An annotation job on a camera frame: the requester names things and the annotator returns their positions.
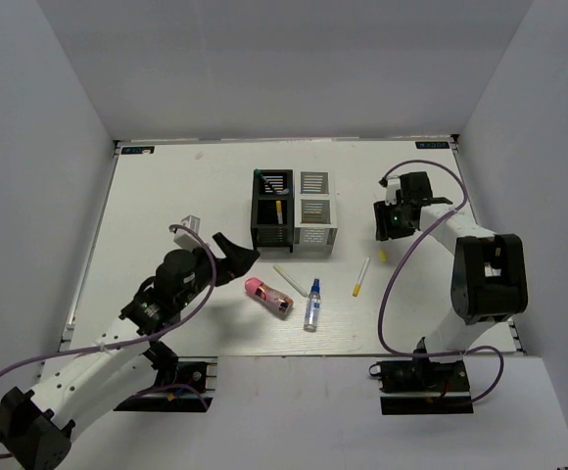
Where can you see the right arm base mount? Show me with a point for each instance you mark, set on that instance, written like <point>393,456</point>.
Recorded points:
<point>422,387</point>

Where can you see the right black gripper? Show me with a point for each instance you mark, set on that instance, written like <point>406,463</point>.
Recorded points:
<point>386,229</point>

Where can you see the black slotted pen holder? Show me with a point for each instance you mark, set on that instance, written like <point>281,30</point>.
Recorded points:
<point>265,231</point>

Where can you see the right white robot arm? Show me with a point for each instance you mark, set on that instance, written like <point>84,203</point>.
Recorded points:
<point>488,282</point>

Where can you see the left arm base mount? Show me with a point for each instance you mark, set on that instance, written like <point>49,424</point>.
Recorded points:
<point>188,386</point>

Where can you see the pink cap candy tube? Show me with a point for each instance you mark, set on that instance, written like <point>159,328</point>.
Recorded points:
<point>274,301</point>

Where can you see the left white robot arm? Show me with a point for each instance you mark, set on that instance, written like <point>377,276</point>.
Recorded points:
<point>38,426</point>

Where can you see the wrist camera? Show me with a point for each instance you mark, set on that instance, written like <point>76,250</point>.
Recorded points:
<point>393,189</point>
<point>184,232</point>

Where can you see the white marker yellow cap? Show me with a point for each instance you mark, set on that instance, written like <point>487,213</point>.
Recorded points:
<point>279,212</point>

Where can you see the green gel pen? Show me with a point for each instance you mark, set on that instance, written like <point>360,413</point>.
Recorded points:
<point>268,187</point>

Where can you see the blue spray bottle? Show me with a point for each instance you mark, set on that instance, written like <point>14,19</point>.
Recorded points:
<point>313,307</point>

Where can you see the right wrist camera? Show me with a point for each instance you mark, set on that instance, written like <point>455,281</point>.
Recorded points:
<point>393,189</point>

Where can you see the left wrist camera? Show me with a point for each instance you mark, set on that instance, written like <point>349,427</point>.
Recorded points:
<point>184,232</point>

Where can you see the white slotted pen holder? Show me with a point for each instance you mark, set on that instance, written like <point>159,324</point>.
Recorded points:
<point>316,221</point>

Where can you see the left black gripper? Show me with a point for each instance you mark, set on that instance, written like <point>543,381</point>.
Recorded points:
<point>238,261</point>

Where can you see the pale yellow cap marker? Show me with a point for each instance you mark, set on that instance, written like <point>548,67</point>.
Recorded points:
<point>291,281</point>

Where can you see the left corner label sticker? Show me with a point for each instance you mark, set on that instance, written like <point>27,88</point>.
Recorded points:
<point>137,150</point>

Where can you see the right corner label sticker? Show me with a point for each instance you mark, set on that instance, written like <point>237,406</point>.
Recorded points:
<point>431,145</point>

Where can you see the corner label sticker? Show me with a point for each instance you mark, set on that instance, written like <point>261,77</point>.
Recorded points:
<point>431,145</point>
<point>137,150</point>

